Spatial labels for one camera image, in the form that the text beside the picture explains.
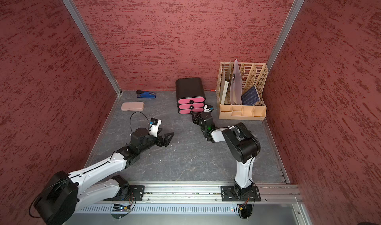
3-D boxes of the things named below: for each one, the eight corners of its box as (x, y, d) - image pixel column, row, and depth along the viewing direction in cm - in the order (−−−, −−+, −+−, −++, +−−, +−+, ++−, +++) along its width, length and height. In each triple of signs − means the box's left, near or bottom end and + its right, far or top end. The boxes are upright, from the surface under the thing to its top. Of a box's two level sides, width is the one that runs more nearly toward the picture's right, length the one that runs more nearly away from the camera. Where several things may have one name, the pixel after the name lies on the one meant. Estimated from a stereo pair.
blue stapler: (136, 97, 119) (134, 93, 115) (138, 93, 122) (136, 89, 118) (154, 99, 118) (153, 95, 114) (156, 95, 121) (155, 91, 117)
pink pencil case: (121, 110, 111) (120, 108, 109) (124, 104, 115) (122, 101, 113) (143, 110, 111) (142, 108, 109) (145, 104, 115) (144, 101, 113)
